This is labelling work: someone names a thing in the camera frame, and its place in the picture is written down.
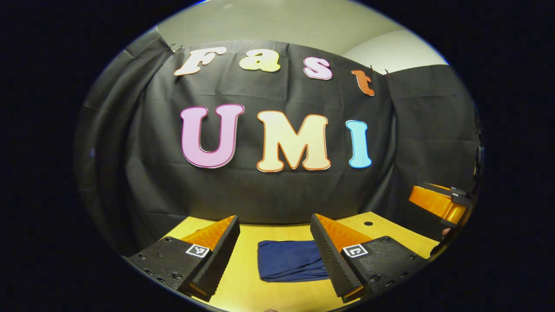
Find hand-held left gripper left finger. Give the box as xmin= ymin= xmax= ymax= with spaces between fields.
xmin=126 ymin=215 xmax=241 ymax=302

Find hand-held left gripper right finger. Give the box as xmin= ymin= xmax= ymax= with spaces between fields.
xmin=310 ymin=213 xmax=430 ymax=304

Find blue jeans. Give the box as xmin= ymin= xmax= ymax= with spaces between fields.
xmin=258 ymin=240 xmax=330 ymax=283

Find black backdrop cloth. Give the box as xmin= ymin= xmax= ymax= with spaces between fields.
xmin=74 ymin=32 xmax=484 ymax=256

